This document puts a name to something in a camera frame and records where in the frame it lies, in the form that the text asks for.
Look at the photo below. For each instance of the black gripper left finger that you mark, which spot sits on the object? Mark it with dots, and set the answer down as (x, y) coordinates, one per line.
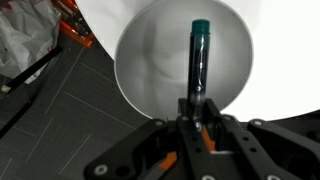
(188, 140)

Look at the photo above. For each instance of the teal capped pen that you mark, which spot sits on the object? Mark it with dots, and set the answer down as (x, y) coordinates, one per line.
(199, 66)

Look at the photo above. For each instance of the white plastic bag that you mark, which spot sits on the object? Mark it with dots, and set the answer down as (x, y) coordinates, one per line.
(25, 33)

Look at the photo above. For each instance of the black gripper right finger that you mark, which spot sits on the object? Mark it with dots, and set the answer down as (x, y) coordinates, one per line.
(233, 133)

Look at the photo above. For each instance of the small white floor tag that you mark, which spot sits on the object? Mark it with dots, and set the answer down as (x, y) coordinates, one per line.
(5, 89)

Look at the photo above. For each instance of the black floor beam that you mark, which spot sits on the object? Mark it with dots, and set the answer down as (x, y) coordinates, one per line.
(33, 70)

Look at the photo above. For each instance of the grey bowl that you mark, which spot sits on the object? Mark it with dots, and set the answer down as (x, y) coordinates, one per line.
(160, 66)

